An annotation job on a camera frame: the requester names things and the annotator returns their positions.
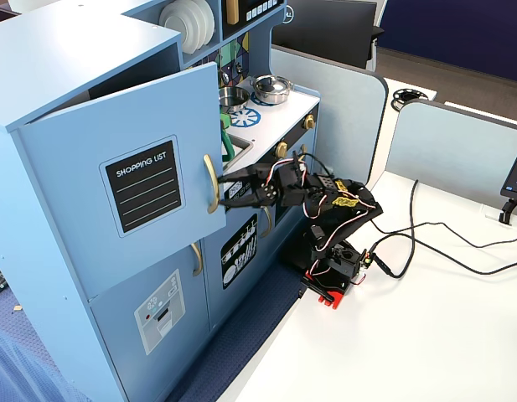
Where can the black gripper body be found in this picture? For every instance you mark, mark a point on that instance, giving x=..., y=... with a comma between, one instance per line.
x=264, y=184

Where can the black monitor stand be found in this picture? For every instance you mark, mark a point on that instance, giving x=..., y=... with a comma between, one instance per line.
x=507, y=211

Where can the black tape spool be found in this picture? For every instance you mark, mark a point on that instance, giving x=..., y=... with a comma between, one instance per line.
x=395, y=103

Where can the dark blue woven mat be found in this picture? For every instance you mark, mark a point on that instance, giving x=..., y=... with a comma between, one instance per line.
x=241, y=335

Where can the white plate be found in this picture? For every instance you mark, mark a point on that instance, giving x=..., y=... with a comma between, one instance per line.
x=211, y=21
x=202, y=25
x=174, y=19

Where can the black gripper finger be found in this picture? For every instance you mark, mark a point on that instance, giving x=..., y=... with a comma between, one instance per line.
x=241, y=202
x=243, y=173

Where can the steel pot lid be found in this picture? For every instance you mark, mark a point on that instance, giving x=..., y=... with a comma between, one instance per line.
x=268, y=83

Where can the blue ice dispenser fridge door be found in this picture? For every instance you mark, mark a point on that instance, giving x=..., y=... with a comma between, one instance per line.
x=191, y=301

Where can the black monitor back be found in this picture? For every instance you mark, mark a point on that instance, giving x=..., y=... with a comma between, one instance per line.
x=325, y=29

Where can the wooden cutting board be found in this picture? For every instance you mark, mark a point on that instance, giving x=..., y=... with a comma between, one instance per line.
x=233, y=10

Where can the blue toy kitchen body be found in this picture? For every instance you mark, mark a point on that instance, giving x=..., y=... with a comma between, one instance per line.
x=53, y=54

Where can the steel pan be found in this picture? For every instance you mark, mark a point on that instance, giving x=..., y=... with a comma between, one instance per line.
x=233, y=98

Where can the light blue mesh cloth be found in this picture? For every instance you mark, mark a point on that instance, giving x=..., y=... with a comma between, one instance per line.
x=23, y=360

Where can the gold stove knob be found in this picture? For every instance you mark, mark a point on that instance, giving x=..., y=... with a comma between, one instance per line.
x=281, y=147
x=309, y=121

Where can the steel pot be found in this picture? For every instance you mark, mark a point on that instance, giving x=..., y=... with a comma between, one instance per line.
x=275, y=99

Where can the blue dishwasher door with graphic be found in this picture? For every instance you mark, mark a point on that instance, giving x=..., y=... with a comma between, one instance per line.
x=237, y=251

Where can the red table clamp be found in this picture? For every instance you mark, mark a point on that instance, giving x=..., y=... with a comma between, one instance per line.
x=329, y=299

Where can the dark brown cabinet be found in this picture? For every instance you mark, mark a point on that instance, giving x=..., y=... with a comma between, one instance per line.
x=2, y=10

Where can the green toy faucet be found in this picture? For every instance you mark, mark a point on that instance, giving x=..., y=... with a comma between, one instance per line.
x=228, y=146

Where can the blue shopping list cabinet door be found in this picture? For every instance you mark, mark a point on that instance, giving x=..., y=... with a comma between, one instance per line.
x=73, y=138

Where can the grey desk divider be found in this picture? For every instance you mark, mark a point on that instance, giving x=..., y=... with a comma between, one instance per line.
x=346, y=104
x=451, y=146

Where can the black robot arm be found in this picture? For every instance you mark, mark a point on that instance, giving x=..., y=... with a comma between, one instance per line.
x=346, y=209

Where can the grey toy sink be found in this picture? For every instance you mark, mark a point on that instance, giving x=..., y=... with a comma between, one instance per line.
x=240, y=144

